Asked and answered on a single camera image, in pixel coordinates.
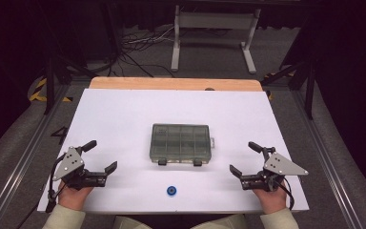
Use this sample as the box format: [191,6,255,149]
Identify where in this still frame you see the wooden table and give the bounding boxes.
[88,76,264,93]

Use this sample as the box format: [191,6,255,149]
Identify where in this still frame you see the person's left hand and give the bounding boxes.
[57,180,95,212]

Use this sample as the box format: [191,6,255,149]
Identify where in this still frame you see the clear plastic compartment box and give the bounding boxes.
[149,122,216,167]

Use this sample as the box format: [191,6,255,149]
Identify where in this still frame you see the person's left leg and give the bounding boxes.
[112,215,153,229]

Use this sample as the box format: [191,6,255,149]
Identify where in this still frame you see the aluminium floor rail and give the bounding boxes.
[0,83,73,229]
[292,89,366,229]

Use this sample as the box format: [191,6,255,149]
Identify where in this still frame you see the person's right leg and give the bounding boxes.
[188,213,249,229]

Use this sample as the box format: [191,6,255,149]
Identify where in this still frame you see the yellow black floor tape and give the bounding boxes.
[28,77,74,104]

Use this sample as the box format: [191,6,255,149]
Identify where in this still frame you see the white metal stand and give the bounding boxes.
[170,4,262,75]

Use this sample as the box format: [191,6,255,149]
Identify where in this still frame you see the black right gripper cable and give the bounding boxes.
[276,179,296,212]

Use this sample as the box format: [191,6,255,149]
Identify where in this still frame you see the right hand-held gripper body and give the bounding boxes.
[239,151,310,193]

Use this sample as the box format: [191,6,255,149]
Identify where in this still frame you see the person's right hand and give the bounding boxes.
[252,182,289,215]

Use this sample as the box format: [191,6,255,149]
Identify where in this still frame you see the white board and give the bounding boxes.
[36,88,310,215]

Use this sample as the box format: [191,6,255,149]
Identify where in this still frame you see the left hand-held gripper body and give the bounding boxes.
[51,146,108,192]

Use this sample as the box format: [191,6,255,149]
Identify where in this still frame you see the black tripod stand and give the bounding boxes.
[259,58,319,121]
[40,47,92,116]

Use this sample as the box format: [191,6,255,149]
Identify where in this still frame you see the bundle of floor cables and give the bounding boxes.
[107,24,176,79]

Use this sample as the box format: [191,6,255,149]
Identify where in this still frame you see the person's leg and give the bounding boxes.
[188,213,249,229]
[112,215,153,229]

